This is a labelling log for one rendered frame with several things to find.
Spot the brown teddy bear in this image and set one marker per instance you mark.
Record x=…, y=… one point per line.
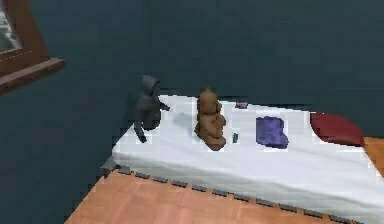
x=210, y=120

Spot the dark grey hooded doll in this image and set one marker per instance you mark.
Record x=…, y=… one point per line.
x=148, y=106

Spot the small purple flat object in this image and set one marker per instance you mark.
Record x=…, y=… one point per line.
x=241, y=105

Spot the small green object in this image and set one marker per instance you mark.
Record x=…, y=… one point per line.
x=235, y=137

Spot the blue cloth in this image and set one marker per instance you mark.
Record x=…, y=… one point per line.
x=270, y=132

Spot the white bed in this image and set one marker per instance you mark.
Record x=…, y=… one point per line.
x=253, y=166

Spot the red pillow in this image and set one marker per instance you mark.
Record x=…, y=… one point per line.
x=336, y=129

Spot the brown framed window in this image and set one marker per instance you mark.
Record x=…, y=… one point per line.
x=23, y=50

